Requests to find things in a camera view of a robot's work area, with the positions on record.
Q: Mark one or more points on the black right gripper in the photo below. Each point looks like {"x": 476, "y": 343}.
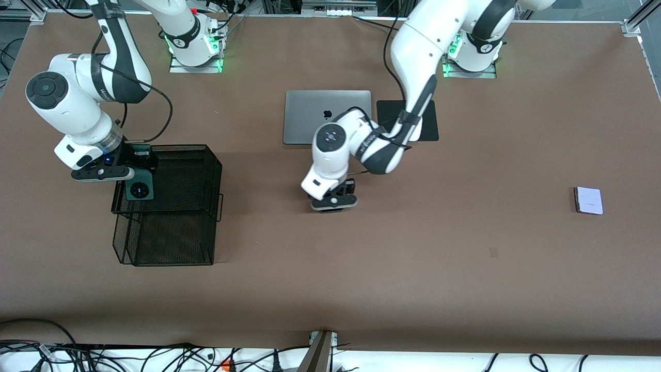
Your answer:
{"x": 127, "y": 154}

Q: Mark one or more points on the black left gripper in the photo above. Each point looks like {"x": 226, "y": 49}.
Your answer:
{"x": 350, "y": 186}

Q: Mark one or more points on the green smartphone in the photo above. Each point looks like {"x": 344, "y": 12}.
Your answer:
{"x": 147, "y": 178}

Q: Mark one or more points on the pale lilac Huawei flip phone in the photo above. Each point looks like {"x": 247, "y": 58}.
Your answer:
{"x": 588, "y": 200}

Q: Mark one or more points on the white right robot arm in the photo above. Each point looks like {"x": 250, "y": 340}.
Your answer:
{"x": 77, "y": 113}

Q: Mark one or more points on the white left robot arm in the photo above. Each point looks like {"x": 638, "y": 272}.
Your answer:
{"x": 418, "y": 46}

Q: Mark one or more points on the silver closed laptop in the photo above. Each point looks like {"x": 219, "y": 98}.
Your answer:
{"x": 304, "y": 113}

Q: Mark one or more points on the white computer mouse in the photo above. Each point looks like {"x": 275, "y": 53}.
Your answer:
{"x": 418, "y": 132}

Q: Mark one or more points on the black mouse pad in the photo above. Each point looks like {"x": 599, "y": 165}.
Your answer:
{"x": 431, "y": 124}

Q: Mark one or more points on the white power strip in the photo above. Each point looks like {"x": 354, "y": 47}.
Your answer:
{"x": 338, "y": 11}

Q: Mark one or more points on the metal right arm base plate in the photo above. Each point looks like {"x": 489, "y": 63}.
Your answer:
{"x": 181, "y": 69}

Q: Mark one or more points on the grey metal camera post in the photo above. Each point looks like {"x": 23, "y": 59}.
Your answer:
{"x": 319, "y": 356}

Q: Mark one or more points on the aluminium frame corner bracket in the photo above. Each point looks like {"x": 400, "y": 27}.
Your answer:
{"x": 631, "y": 27}
{"x": 38, "y": 16}

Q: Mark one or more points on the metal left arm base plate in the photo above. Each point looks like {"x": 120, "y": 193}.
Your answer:
{"x": 489, "y": 75}

